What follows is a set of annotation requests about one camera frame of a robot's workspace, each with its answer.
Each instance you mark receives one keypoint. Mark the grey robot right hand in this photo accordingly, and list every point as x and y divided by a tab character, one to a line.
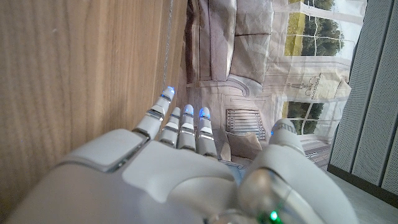
155	186

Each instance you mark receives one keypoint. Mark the grey tape outline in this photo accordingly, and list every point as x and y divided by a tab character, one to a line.
167	46

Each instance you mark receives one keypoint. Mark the printed sofa backdrop curtain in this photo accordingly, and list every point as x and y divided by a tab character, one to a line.
248	46

